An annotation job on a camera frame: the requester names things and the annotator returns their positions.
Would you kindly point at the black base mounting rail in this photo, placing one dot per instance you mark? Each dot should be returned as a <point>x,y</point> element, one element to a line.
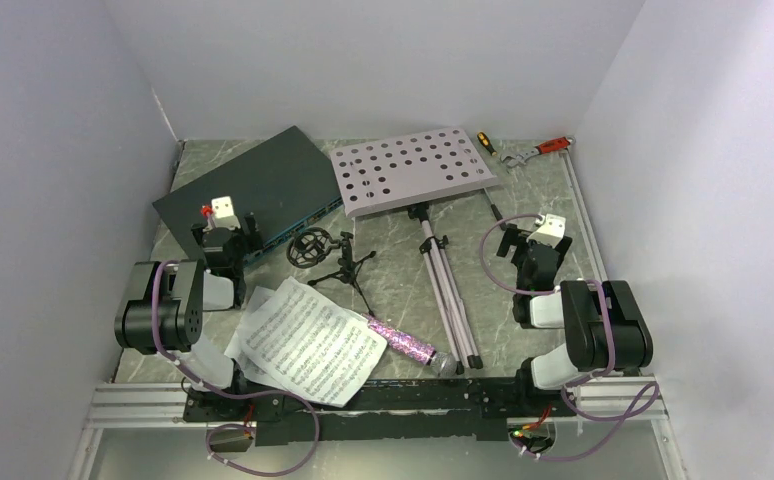
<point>481,408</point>

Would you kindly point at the lilac perforated music stand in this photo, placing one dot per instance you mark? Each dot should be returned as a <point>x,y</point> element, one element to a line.
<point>411,172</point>

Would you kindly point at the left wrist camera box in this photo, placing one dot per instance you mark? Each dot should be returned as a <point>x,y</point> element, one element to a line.
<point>223,214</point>

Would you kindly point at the aluminium frame rail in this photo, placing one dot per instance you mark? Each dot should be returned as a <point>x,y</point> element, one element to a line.
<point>137,405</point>

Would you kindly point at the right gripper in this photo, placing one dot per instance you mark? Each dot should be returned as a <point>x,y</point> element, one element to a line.
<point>515,237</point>

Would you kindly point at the sheet music lower page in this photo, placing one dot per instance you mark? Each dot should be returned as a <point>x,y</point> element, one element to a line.
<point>235,349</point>

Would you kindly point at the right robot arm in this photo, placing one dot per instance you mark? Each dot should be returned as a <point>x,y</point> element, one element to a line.
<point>598,325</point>

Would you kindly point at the yellow black screwdriver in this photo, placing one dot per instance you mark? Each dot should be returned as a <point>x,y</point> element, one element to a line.
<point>486,143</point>

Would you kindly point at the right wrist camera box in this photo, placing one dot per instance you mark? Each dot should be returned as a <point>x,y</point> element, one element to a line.
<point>549,230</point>

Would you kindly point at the sheet music top page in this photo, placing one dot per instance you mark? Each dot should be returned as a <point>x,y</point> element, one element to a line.
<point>314,348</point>

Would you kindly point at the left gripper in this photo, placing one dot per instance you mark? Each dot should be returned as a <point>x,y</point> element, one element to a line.
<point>251,241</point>

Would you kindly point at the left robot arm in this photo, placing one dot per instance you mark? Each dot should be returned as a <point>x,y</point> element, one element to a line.
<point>163,305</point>

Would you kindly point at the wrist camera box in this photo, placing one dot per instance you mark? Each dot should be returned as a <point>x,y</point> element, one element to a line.
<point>223,214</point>
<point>549,230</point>

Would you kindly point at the black handled hammer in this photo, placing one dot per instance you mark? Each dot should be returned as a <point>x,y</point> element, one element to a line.
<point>495,210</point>

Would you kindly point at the black network switch box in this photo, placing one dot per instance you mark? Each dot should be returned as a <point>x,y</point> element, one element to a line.
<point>284,182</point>

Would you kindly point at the sheet music page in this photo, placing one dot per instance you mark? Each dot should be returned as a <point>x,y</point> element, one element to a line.
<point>235,349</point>
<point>314,348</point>

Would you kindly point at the purple glitter microphone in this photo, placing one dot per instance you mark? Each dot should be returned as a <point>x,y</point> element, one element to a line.
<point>442,363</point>

